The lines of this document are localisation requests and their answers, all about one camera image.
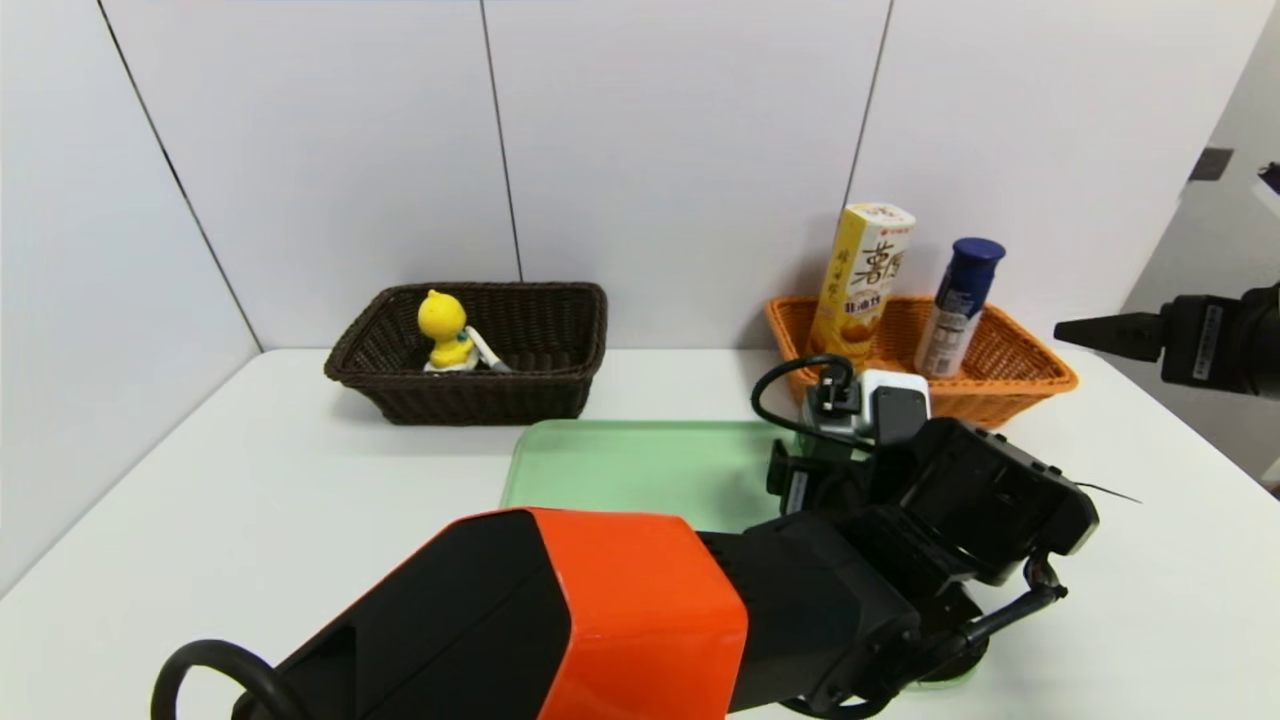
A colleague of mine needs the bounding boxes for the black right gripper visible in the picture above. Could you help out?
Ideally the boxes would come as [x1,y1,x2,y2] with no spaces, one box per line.
[1053,282,1280,402]

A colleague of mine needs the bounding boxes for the white bottle with blue cap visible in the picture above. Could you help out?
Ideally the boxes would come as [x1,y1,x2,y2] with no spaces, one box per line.
[915,237,1007,381]

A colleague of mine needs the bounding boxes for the yellow potato chips box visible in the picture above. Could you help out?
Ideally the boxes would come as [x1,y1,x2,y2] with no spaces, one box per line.
[808,203,917,373]

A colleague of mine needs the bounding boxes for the yellow duck toy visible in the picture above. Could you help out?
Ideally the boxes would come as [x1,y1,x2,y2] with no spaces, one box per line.
[417,289,481,373]

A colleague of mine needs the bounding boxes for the orange wicker basket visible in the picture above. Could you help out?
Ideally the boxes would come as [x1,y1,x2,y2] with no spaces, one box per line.
[765,296,1079,432]

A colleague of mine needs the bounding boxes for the dark brown wicker basket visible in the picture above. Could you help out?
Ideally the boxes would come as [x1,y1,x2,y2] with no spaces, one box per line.
[324,282,610,426]

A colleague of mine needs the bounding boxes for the light green plastic tray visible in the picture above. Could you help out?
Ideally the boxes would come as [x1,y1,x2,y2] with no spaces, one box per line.
[500,419,986,691]

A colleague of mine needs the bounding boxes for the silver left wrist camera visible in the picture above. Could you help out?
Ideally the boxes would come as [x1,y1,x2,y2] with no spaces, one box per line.
[803,369,933,448]

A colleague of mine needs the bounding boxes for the black left camera cable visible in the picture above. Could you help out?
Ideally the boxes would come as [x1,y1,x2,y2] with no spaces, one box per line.
[750,353,861,441]

